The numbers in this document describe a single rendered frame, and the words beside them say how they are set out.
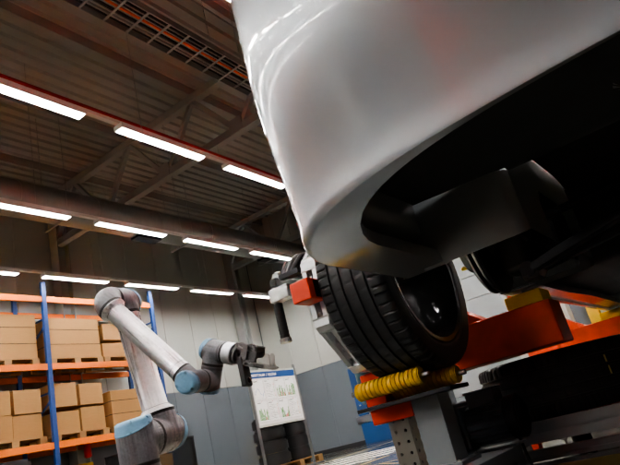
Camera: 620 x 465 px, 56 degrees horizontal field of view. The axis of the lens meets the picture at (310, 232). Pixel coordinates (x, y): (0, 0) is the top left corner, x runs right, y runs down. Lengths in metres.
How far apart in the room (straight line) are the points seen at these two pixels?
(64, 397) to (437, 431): 11.09
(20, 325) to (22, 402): 1.45
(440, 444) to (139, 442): 1.14
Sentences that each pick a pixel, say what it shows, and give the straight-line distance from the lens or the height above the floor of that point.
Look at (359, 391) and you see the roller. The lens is 2.01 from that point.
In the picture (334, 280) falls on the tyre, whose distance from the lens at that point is 1.84.
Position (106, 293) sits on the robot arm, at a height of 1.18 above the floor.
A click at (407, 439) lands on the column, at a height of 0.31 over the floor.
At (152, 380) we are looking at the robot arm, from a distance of 2.64.
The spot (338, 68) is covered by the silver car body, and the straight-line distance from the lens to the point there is 1.03.
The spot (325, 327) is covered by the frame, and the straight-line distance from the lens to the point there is 1.94.
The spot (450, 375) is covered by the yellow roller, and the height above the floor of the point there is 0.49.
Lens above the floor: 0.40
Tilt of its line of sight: 19 degrees up
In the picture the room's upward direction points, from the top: 14 degrees counter-clockwise
